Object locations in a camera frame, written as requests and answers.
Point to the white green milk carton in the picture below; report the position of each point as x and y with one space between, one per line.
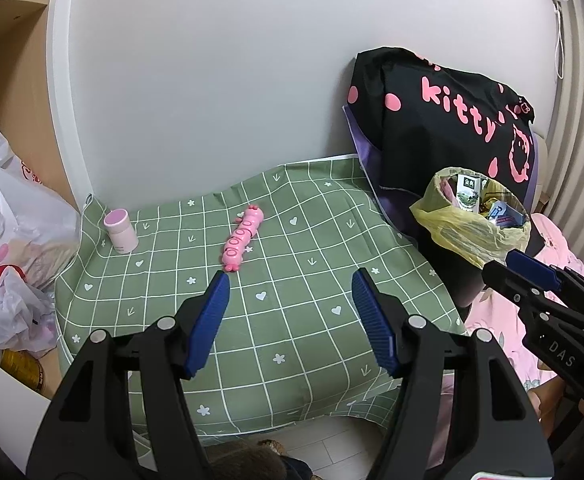
466 190

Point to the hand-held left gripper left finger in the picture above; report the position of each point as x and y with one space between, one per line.
207 325

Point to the wooden shelf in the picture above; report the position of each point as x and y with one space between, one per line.
7 60

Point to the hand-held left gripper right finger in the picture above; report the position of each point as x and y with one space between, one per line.
374 330

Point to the pink floral blanket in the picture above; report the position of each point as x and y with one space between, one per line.
496 325

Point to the small crumpled plastic bag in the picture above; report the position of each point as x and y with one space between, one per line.
12 315

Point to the pink caterpillar toy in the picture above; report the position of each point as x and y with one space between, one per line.
242 242

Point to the yellow plastic bin bag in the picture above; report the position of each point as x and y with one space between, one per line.
461 235

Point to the woven slipper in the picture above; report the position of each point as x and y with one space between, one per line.
272 446

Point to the green checked tablecloth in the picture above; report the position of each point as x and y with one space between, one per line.
292 280

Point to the black trash bin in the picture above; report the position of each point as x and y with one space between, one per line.
451 275

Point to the gold tin can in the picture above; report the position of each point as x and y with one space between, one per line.
22 372

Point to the black pink printed pillow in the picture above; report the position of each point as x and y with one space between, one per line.
411 125

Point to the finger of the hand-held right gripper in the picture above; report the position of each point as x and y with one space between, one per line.
531 267
501 277

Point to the large white plastic bag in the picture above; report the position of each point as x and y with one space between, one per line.
32 220

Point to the blue white wrapper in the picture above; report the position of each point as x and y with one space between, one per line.
501 215

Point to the pink bottle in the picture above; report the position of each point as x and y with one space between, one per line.
121 235

